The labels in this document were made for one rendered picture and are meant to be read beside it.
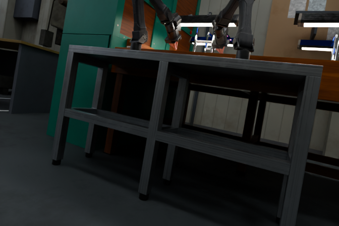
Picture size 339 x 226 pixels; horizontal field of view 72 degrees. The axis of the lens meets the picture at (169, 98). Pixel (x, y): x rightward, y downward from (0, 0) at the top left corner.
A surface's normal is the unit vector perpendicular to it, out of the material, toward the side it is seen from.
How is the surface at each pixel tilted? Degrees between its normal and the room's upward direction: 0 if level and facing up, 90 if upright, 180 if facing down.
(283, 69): 90
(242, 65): 90
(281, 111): 90
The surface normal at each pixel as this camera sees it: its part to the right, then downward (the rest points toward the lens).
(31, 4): -0.42, -0.06
